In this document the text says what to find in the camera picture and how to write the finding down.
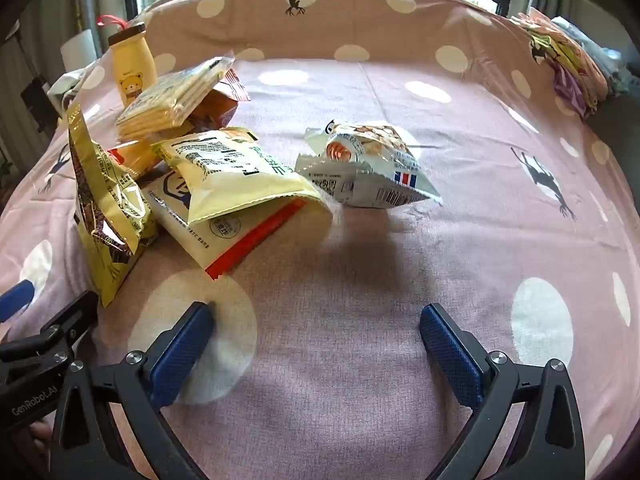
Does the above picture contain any white plastic bag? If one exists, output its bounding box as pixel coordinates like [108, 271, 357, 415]
[47, 67, 91, 106]

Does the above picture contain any yellow bear bottle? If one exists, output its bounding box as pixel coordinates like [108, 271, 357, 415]
[96, 14, 160, 109]

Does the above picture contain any dark grey sofa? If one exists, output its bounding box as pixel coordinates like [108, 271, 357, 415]
[582, 65, 640, 171]

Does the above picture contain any small yellow red packet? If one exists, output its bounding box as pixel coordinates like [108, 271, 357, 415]
[106, 137, 163, 178]

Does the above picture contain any white bag with red strip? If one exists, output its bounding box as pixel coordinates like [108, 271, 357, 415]
[140, 170, 308, 281]

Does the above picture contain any gold snack bag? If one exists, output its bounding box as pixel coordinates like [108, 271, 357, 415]
[66, 102, 160, 308]

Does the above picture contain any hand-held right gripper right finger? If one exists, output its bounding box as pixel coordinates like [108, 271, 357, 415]
[419, 302, 586, 480]

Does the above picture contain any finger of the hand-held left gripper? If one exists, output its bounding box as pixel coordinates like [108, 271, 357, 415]
[0, 280, 36, 325]
[0, 290, 99, 361]

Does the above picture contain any pale yellow snack bag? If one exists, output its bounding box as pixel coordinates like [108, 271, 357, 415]
[151, 127, 333, 226]

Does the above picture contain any black device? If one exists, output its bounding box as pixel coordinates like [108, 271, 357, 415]
[20, 75, 56, 133]

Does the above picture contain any white and blue snack bag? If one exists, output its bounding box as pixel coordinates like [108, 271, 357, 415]
[294, 120, 443, 209]

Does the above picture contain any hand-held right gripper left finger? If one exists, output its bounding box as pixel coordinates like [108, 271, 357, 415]
[50, 301, 216, 480]

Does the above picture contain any stack of folded cloths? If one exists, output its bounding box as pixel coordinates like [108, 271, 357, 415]
[510, 7, 631, 118]

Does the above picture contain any orange snack bag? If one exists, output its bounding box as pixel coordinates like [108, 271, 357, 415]
[187, 67, 252, 133]

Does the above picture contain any clear cracker pack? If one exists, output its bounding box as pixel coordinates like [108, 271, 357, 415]
[116, 56, 236, 142]

